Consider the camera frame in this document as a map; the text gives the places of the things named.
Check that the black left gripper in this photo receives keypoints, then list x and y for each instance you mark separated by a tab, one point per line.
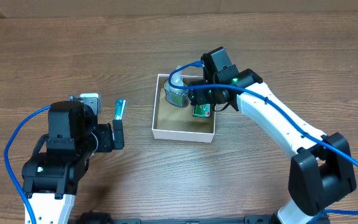
107	144

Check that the clear purple liquid bottle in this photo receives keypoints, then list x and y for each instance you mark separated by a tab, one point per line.
176	97

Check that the white cardboard box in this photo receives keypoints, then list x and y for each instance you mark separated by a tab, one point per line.
175	123

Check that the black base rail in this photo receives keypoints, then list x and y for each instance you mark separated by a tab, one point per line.
105	218

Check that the green white small packet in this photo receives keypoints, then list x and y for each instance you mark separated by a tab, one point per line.
202	111

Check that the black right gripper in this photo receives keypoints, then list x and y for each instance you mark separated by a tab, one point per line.
201	96

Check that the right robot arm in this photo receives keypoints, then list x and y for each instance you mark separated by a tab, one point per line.
321	170

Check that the teal white small tube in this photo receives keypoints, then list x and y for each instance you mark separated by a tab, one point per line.
119	109

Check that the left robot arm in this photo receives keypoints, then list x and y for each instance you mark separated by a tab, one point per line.
62	157

